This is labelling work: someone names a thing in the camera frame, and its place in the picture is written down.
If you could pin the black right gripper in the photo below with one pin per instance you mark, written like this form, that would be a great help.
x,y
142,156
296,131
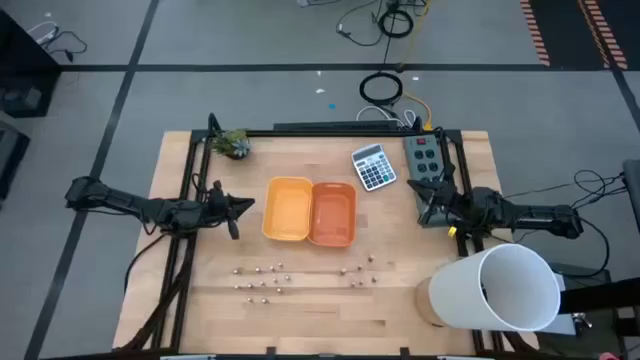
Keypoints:
x,y
455,202

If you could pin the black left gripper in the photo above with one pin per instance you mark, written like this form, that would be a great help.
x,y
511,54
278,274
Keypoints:
x,y
216,207

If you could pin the yellow plastic bin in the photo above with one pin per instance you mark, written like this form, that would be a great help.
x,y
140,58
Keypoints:
x,y
287,210

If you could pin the orange plastic bin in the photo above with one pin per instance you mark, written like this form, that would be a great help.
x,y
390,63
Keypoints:
x,y
332,215

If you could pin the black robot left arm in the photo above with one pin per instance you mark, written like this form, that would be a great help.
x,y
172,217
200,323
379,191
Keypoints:
x,y
125,204

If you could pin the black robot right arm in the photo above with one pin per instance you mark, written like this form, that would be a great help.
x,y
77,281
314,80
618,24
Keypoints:
x,y
540,217

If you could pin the grey power strip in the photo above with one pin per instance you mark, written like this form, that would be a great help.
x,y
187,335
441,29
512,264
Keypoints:
x,y
425,155

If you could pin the grey desk calculator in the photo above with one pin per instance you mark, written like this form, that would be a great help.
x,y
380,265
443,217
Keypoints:
x,y
374,167

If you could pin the small potted succulent plant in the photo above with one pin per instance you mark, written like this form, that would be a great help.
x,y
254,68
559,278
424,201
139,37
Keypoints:
x,y
232,144

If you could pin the long black flat bar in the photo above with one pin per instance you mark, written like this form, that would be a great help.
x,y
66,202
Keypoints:
x,y
335,126

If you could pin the round wooden lamp base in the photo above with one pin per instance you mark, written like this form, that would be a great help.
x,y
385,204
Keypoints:
x,y
422,302

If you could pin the small metal clamp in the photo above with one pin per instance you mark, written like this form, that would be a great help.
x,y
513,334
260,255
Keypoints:
x,y
582,320

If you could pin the black beam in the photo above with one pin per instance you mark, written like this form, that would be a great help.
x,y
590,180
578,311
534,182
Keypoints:
x,y
600,296

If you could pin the black orange-striped mat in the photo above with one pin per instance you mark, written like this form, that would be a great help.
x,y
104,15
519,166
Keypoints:
x,y
565,25

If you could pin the black box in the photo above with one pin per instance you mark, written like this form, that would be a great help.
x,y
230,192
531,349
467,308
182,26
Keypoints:
x,y
10,155

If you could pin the black cabinet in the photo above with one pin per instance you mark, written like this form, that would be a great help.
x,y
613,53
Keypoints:
x,y
20,55

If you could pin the black aluminium table frame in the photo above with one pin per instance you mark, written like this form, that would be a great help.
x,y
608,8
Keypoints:
x,y
300,133

